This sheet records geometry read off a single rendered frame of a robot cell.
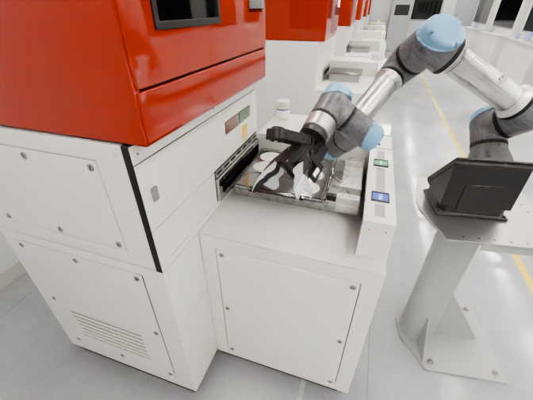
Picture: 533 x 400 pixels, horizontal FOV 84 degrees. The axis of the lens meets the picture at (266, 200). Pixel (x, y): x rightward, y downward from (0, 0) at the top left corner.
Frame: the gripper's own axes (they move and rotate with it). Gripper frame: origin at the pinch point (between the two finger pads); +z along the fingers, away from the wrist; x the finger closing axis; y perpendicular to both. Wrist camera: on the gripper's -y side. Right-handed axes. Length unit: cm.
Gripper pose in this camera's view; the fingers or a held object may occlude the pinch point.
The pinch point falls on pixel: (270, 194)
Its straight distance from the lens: 66.6
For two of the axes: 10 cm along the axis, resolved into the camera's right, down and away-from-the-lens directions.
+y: 5.8, 5.7, 5.8
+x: -6.4, -1.1, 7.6
